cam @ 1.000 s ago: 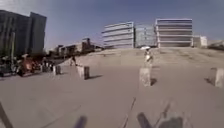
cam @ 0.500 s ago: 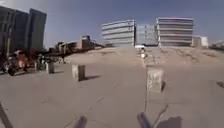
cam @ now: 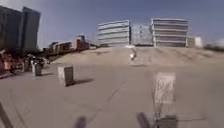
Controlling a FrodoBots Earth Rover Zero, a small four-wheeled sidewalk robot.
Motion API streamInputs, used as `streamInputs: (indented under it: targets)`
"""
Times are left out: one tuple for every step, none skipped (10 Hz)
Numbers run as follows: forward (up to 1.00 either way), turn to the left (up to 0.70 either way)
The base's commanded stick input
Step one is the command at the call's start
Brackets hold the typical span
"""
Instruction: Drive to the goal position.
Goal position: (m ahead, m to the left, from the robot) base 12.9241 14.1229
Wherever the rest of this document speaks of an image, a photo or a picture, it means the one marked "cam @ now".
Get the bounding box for person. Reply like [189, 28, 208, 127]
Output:
[129, 47, 138, 62]

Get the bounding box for grey paved plaza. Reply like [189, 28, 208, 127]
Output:
[0, 61, 224, 128]

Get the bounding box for white banded building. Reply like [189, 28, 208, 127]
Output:
[97, 19, 132, 48]
[150, 17, 190, 48]

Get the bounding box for wide stone steps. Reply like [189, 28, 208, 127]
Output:
[51, 45, 224, 67]

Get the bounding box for low brown building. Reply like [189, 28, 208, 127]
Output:
[46, 34, 100, 54]

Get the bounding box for robot's own part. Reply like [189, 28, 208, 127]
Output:
[135, 112, 152, 128]
[73, 115, 88, 128]

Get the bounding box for row of parked bicycles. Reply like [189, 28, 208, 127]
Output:
[0, 49, 51, 78]

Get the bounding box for low white building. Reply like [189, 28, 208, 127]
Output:
[186, 35, 204, 48]

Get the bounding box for dark tall building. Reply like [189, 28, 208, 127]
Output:
[0, 5, 42, 54]

